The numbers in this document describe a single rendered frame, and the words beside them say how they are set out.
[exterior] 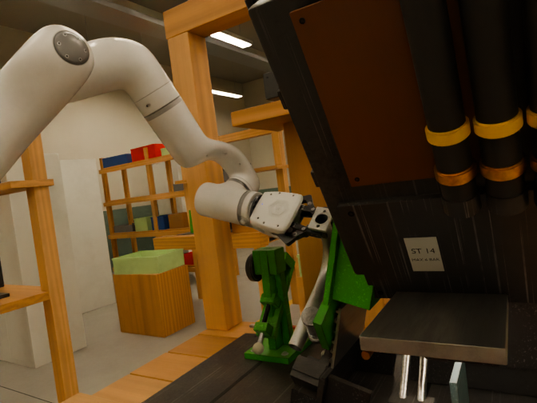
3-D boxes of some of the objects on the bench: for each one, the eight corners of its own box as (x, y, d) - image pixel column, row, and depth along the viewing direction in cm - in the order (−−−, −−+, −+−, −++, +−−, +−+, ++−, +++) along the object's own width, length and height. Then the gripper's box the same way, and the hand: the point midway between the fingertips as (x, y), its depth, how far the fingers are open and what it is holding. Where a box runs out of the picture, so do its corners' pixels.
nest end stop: (322, 397, 78) (318, 387, 74) (294, 384, 81) (289, 374, 77) (325, 391, 78) (320, 381, 75) (297, 378, 81) (291, 368, 78)
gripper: (275, 193, 100) (345, 206, 91) (244, 248, 93) (319, 269, 84) (265, 173, 95) (340, 185, 86) (232, 229, 87) (311, 249, 78)
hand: (320, 224), depth 86 cm, fingers closed on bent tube, 3 cm apart
